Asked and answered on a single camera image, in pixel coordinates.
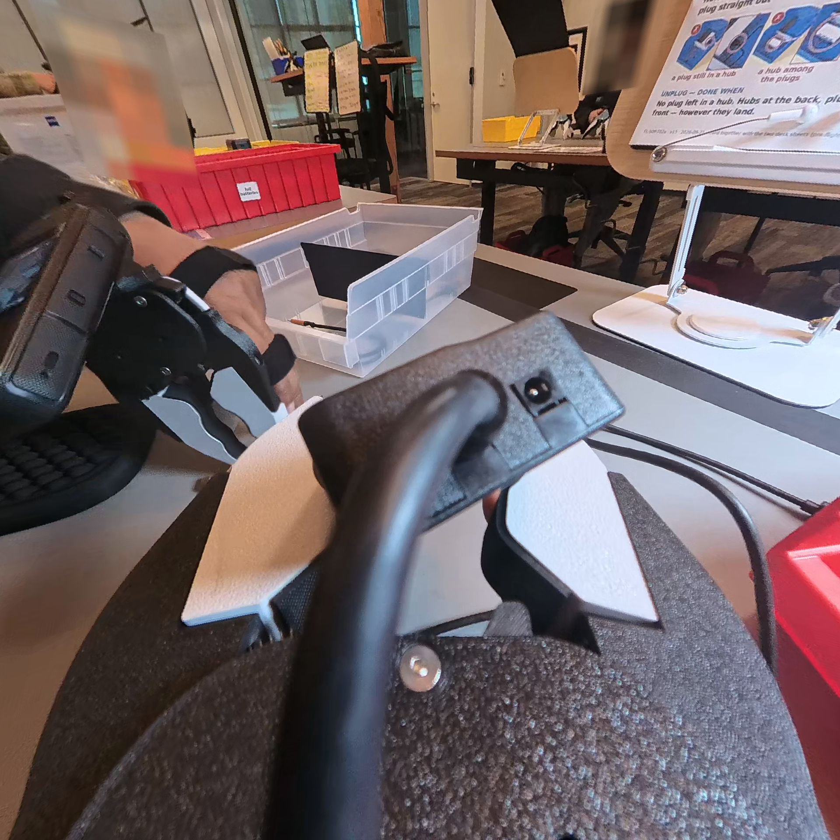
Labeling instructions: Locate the red plastic bin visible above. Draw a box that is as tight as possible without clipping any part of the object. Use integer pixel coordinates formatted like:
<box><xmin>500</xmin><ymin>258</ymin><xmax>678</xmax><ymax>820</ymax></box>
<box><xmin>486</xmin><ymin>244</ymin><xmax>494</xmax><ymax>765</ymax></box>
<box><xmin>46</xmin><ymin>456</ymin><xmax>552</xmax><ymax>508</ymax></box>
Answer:
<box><xmin>764</xmin><ymin>497</ymin><xmax>840</xmax><ymax>746</ymax></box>

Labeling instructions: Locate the yellow plastic bin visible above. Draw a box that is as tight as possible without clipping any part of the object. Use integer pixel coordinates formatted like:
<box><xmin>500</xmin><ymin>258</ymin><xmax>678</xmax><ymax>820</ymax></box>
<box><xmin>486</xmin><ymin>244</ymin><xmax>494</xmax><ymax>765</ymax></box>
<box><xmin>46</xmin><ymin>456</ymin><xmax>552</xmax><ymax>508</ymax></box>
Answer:
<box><xmin>482</xmin><ymin>116</ymin><xmax>538</xmax><ymax>144</ymax></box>

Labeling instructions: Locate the far red bin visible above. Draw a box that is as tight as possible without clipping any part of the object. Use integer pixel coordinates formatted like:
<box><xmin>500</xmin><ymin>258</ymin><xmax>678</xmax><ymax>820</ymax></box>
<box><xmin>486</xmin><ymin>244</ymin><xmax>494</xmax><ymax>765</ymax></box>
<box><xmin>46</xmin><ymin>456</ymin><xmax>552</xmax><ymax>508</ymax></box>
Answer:
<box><xmin>128</xmin><ymin>143</ymin><xmax>342</xmax><ymax>231</ymax></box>

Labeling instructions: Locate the black usb cable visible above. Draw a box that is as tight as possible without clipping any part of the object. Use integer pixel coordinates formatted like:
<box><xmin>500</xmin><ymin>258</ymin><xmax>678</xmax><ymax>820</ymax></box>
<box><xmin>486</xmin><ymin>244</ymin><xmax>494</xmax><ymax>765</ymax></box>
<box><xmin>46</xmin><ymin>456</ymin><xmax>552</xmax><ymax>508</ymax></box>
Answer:
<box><xmin>600</xmin><ymin>423</ymin><xmax>829</xmax><ymax>517</ymax></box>

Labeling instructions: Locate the person's left forearm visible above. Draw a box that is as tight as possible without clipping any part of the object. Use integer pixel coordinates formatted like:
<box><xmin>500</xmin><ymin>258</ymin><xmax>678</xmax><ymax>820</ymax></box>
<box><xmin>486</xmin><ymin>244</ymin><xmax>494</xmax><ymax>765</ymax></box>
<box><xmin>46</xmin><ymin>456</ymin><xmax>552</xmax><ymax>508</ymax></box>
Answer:
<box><xmin>0</xmin><ymin>154</ymin><xmax>173</xmax><ymax>263</ymax></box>

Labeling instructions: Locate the wooden document stand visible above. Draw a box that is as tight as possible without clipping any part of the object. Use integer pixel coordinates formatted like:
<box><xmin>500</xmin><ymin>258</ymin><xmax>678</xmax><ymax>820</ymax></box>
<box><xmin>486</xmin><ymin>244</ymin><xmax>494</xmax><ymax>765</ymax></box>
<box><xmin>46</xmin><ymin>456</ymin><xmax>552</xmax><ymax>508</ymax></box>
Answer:
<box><xmin>512</xmin><ymin>47</ymin><xmax>581</xmax><ymax>148</ymax></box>

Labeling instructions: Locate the clear plastic bin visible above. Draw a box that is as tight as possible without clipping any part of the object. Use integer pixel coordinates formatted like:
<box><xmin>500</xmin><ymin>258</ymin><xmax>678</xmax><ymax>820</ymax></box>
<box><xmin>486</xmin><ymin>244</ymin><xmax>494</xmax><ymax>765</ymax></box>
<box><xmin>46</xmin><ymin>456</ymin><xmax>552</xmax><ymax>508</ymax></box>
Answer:
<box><xmin>233</xmin><ymin>202</ymin><xmax>484</xmax><ymax>379</ymax></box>

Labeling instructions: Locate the black usb hub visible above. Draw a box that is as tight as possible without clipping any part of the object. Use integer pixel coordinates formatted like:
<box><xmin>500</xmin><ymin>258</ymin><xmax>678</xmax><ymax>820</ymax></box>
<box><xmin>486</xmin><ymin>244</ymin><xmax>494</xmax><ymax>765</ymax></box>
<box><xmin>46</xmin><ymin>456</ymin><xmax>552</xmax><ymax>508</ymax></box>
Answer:
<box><xmin>298</xmin><ymin>311</ymin><xmax>624</xmax><ymax>534</ymax></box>

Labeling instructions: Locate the black chair armrest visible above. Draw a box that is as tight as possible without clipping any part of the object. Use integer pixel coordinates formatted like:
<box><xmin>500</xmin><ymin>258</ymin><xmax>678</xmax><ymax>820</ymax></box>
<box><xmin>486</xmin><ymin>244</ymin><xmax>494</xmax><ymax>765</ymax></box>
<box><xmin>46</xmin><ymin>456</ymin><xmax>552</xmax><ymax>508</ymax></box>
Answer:
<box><xmin>0</xmin><ymin>402</ymin><xmax>151</xmax><ymax>536</ymax></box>

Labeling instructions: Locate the black backpack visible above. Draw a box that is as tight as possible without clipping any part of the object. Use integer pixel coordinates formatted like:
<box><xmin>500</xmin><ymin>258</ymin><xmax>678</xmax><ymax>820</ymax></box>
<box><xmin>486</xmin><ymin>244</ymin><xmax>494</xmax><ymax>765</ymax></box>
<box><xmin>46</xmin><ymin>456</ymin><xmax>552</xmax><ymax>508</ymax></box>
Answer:
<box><xmin>525</xmin><ymin>215</ymin><xmax>572</xmax><ymax>260</ymax></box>

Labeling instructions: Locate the black hub's attached cable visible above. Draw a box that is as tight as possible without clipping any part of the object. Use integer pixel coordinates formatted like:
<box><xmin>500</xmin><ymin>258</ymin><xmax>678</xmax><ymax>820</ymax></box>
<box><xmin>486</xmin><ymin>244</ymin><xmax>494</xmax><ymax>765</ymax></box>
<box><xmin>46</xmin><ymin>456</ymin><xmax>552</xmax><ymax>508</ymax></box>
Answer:
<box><xmin>282</xmin><ymin>371</ymin><xmax>780</xmax><ymax>840</ymax></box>

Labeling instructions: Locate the black bin divider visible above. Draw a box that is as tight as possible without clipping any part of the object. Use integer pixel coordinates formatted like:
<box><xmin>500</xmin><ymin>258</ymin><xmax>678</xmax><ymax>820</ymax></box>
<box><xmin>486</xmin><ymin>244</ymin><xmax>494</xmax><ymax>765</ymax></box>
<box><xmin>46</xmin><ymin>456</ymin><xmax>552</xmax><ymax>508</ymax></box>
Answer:
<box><xmin>301</xmin><ymin>241</ymin><xmax>431</xmax><ymax>301</ymax></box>

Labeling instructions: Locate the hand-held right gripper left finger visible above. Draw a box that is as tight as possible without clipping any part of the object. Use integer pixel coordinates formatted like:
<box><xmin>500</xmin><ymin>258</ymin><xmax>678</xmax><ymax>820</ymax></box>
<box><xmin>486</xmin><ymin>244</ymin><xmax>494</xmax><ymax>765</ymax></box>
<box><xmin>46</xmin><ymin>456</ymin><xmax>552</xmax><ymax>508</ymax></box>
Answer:
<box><xmin>180</xmin><ymin>395</ymin><xmax>337</xmax><ymax>627</ymax></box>

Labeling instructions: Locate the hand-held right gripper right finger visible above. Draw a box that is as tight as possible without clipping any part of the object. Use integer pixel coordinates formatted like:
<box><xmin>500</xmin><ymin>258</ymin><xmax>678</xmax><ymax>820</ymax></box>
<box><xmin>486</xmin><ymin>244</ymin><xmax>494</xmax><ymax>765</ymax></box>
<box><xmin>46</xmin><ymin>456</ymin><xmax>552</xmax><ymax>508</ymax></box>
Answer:
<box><xmin>481</xmin><ymin>438</ymin><xmax>661</xmax><ymax>655</ymax></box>

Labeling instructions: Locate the instruction sheet on stand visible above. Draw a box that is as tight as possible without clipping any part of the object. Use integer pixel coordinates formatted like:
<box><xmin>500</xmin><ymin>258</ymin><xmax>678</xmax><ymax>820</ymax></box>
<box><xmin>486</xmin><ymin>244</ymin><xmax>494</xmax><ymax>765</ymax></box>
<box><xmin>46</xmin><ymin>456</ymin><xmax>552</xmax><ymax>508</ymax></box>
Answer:
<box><xmin>592</xmin><ymin>0</ymin><xmax>840</xmax><ymax>409</ymax></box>

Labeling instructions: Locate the wooden work table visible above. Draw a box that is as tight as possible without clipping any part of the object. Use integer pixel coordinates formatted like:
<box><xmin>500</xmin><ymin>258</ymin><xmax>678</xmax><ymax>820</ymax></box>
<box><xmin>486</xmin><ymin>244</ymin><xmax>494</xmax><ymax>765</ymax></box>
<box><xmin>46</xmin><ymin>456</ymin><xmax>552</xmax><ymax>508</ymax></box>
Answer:
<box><xmin>435</xmin><ymin>146</ymin><xmax>665</xmax><ymax>283</ymax></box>

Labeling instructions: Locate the handwritten paper sheet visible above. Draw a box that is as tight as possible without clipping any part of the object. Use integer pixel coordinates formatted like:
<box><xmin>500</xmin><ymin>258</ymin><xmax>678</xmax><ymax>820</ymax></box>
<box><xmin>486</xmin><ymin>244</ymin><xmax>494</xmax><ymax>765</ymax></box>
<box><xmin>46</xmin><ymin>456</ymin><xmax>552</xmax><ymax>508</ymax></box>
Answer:
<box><xmin>303</xmin><ymin>47</ymin><xmax>332</xmax><ymax>114</ymax></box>
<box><xmin>333</xmin><ymin>41</ymin><xmax>362</xmax><ymax>116</ymax></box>

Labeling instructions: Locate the person's left hand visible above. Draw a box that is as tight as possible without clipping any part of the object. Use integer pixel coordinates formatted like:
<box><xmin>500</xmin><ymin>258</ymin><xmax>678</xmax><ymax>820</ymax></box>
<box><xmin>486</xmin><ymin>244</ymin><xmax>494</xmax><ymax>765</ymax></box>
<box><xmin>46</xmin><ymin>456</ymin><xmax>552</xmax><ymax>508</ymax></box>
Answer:
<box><xmin>120</xmin><ymin>218</ymin><xmax>305</xmax><ymax>412</ymax></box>

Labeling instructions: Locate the white box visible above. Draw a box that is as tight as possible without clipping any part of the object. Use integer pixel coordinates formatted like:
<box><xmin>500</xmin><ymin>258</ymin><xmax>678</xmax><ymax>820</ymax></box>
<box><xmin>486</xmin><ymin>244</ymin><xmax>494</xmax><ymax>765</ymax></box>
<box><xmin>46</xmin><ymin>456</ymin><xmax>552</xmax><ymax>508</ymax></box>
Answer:
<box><xmin>0</xmin><ymin>98</ymin><xmax>86</xmax><ymax>178</ymax></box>

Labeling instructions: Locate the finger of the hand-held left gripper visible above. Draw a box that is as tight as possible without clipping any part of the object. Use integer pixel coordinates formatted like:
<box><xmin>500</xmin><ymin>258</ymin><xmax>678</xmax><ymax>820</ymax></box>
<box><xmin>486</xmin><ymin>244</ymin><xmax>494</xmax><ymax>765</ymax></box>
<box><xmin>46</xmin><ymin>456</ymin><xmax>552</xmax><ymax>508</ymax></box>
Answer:
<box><xmin>140</xmin><ymin>382</ymin><xmax>248</xmax><ymax>468</ymax></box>
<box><xmin>210</xmin><ymin>366</ymin><xmax>291</xmax><ymax>441</ymax></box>

